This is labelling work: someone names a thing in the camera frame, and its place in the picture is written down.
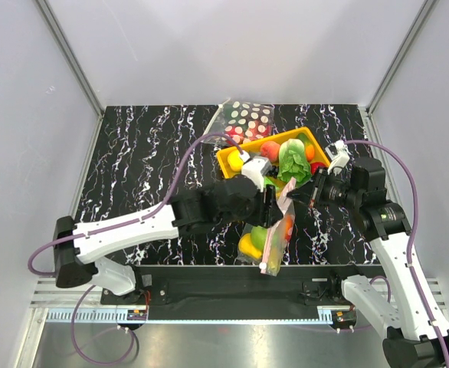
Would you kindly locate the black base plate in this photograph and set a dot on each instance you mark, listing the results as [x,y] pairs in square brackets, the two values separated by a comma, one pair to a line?
[173,284]

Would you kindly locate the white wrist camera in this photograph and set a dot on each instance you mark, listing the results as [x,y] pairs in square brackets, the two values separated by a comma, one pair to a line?
[255,169]
[338,154]

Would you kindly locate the red fake tomato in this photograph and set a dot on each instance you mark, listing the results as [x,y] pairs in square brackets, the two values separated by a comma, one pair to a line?
[314,167]

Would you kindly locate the green fake cabbage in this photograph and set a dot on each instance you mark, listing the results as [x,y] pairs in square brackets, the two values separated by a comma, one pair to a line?
[293,162]

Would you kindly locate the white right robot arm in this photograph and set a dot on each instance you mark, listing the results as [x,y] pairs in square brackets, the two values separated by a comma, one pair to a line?
[414,332]

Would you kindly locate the yellow fake banana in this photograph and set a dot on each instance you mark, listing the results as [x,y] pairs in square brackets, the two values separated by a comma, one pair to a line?
[252,247]

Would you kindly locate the polka dot zip bag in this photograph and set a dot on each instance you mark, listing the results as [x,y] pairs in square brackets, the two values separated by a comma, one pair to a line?
[242,121]

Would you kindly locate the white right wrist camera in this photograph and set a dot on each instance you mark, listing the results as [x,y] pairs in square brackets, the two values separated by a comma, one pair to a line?
[338,154]

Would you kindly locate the fake black grapes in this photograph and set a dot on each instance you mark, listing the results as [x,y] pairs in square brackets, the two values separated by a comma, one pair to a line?
[273,172]

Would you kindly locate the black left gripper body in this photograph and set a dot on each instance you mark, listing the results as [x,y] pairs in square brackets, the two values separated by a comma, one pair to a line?
[263,205]

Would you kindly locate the green fake apple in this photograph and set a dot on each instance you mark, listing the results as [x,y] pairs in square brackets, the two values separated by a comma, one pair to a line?
[259,237]

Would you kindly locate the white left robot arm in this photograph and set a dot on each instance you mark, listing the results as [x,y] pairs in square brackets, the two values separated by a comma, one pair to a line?
[80,256]

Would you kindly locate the fake peach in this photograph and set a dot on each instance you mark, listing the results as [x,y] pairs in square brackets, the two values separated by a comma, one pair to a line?
[270,150]

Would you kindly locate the yellow fake lemon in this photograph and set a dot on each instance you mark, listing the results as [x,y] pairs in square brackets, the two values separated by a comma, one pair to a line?
[235,161]

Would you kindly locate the clear zip top bag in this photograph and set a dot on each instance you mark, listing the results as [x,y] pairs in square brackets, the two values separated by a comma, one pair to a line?
[275,246]

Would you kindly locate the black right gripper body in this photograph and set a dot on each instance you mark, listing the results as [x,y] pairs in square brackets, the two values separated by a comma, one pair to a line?
[319,195]

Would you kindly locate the yellow plastic bin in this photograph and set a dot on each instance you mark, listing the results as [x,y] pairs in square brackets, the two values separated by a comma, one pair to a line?
[304,134]

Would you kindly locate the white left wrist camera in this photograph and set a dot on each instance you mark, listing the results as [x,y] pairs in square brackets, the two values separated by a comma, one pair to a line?
[255,169]

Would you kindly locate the small fake carrot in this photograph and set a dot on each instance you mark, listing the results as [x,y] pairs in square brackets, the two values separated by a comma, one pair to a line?
[310,151]

